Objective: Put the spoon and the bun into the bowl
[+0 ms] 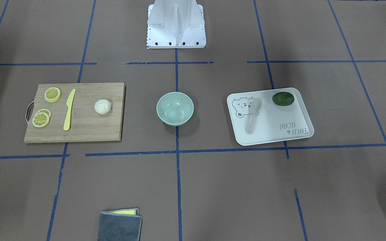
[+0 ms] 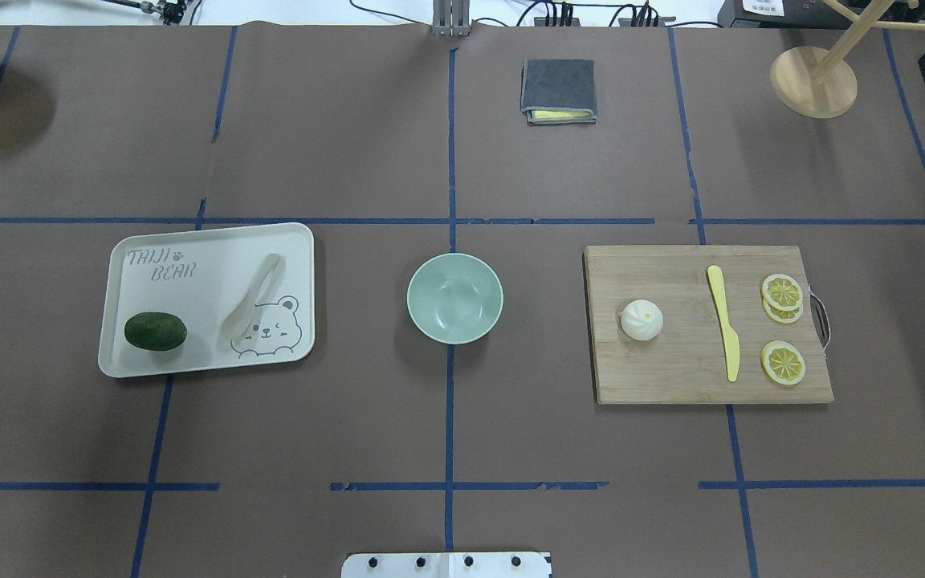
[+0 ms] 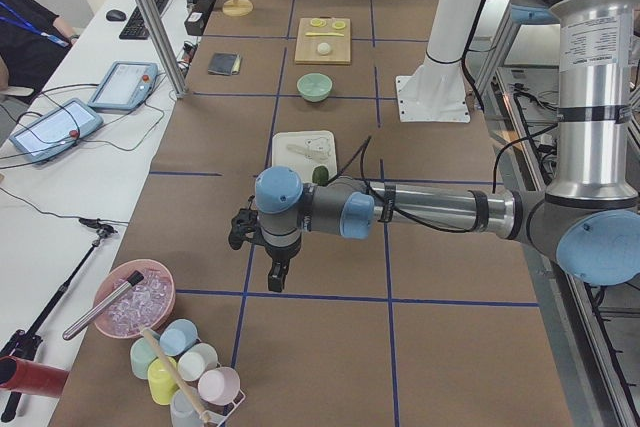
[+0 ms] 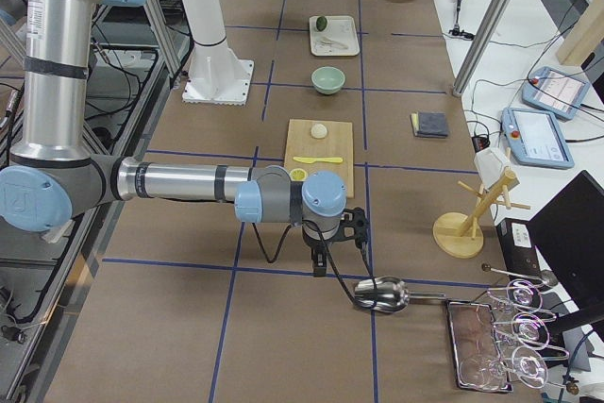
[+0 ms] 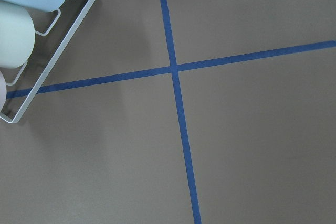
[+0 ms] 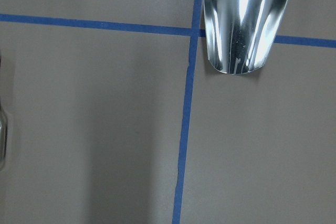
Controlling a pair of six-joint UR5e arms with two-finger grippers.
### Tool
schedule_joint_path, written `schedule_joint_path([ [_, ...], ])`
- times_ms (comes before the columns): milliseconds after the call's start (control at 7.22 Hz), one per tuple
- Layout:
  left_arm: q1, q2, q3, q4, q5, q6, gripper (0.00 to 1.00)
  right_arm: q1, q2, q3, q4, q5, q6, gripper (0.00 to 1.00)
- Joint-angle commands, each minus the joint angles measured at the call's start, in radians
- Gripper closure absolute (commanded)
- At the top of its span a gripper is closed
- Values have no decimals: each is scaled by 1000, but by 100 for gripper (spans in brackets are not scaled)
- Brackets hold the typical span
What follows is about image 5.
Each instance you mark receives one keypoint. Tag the pale green cup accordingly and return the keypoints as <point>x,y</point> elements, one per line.
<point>17,35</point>

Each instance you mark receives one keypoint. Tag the white wire cup rack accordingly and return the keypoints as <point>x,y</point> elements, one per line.
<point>53,32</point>

